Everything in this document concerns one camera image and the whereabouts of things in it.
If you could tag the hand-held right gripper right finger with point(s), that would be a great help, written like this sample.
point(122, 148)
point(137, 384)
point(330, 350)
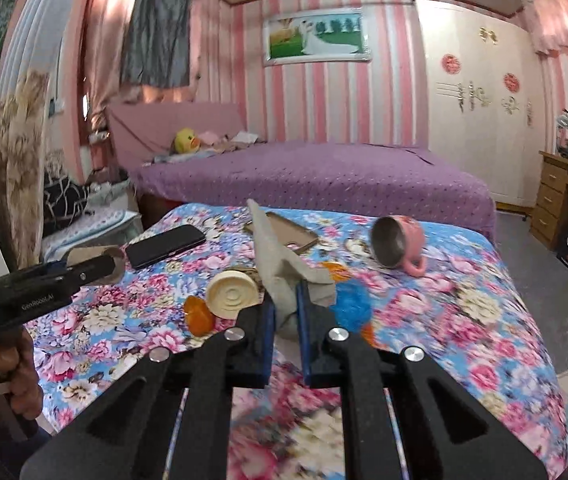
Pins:
point(304, 342)

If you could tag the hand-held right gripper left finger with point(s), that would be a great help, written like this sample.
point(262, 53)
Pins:
point(266, 342)

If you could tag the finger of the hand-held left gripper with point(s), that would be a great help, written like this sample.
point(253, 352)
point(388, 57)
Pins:
point(91, 270)

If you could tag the cardboard tube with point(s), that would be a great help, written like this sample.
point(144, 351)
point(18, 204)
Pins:
point(89, 253)

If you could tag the grey cloth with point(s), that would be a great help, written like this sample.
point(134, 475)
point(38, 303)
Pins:
point(274, 260)

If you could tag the light dotted mat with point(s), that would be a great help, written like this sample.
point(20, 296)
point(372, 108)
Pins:
point(99, 225)

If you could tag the cream round lid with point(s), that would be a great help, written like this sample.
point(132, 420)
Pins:
point(234, 295)

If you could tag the blue mesh scrubber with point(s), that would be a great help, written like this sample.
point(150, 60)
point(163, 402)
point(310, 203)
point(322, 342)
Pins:
point(354, 305)

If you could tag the black patterned bag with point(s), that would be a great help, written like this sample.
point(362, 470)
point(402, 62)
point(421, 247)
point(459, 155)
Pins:
point(64, 205)

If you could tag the black smartphone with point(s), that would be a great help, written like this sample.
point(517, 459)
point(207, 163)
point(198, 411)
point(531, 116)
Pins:
point(164, 246)

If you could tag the orange peel piece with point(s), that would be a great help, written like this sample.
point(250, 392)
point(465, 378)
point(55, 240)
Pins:
point(335, 270)

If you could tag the brown phone case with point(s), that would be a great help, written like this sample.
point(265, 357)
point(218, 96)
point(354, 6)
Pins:
point(295, 235)

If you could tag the pink mug with steel inside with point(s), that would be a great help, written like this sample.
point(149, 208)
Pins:
point(389, 242)

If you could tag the beige floral hanging cloth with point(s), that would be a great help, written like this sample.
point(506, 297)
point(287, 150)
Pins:
point(19, 160)

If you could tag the pink covered headboard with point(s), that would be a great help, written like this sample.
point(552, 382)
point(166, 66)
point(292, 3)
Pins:
point(139, 130)

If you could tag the yellow duck plush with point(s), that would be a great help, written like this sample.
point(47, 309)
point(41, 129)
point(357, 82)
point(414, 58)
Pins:
point(186, 141)

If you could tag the floral printed blanket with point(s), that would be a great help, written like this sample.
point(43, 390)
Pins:
point(464, 320)

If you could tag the purple bed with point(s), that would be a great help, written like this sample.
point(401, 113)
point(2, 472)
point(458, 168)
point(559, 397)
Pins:
point(339, 175)

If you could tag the papers on bed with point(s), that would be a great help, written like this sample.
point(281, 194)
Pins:
point(241, 137)

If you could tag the pink curtain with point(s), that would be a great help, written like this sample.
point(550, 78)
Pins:
point(106, 35)

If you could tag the grey curtain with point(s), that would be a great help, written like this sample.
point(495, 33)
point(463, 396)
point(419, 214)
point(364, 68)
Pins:
point(156, 30)

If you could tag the white wardrobe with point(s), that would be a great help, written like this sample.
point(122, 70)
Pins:
point(474, 150)

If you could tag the wooden desk with drawers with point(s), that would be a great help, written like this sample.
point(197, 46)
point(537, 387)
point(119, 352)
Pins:
point(551, 195)

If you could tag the framed wedding photo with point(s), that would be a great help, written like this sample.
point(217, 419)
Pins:
point(314, 35)

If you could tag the wall socket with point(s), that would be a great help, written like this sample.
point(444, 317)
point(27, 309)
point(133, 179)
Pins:
point(56, 106)

